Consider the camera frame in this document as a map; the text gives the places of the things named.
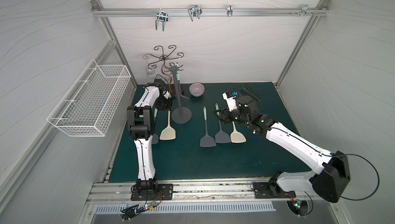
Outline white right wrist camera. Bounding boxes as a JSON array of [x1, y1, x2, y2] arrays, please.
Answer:
[[222, 91, 238, 111]]

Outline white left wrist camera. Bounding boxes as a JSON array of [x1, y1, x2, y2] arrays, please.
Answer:
[[164, 91, 172, 99]]

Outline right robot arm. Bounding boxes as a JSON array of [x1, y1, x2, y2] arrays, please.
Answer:
[[217, 91, 351, 203]]

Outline small metal clip hook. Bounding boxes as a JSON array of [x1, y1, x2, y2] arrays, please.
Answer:
[[227, 5, 233, 17]]

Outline lilac ceramic bowl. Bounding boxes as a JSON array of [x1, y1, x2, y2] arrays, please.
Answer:
[[189, 83, 205, 97]]

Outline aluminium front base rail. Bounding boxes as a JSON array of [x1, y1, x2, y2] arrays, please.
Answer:
[[86, 176, 340, 203]]

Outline triangular metal hook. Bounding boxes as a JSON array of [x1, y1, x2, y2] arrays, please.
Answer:
[[188, 5, 202, 21]]

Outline aluminium top rail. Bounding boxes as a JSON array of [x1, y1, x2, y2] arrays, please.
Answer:
[[92, 7, 330, 17]]

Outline white wire basket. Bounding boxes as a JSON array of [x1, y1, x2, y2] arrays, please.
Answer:
[[47, 59, 131, 137]]

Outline green handled beige spoon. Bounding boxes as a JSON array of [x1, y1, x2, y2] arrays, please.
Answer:
[[159, 110, 176, 141]]

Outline metal wall hook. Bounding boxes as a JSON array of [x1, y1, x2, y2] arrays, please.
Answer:
[[290, 5, 318, 17]]

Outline double prong metal hook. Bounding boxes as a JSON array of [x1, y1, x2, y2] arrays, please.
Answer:
[[155, 11, 169, 31]]

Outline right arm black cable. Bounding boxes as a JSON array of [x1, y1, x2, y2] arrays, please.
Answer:
[[326, 153, 381, 201]]

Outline green handled grey turner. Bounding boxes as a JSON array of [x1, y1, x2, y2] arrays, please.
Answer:
[[215, 103, 231, 144]]

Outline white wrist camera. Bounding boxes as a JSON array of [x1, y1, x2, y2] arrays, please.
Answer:
[[164, 91, 172, 99], [222, 91, 238, 111]]

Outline green handled grey spatula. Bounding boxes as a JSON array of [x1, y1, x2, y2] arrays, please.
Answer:
[[200, 106, 217, 147]]

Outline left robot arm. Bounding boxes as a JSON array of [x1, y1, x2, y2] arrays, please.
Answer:
[[127, 80, 167, 193]]

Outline grey handled beige spatula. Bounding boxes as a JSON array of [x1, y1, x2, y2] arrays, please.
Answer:
[[230, 122, 246, 143]]

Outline green handled grey spoon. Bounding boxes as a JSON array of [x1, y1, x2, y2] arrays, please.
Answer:
[[152, 108, 159, 145]]

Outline bronze swirl mug tree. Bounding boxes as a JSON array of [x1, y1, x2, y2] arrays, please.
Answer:
[[143, 45, 187, 98]]

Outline clear wine glass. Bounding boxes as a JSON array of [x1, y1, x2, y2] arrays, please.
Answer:
[[142, 54, 158, 80]]

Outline grey utensil rack stand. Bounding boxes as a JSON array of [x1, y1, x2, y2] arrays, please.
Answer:
[[164, 63, 192, 124]]

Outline black tongs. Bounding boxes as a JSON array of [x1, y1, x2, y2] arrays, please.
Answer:
[[242, 84, 261, 101]]

